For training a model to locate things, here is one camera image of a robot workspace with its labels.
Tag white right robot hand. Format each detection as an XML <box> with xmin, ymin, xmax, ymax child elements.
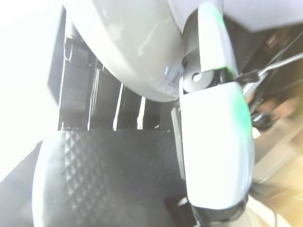
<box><xmin>32</xmin><ymin>2</ymin><xmax>255</xmax><ymax>227</ymax></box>

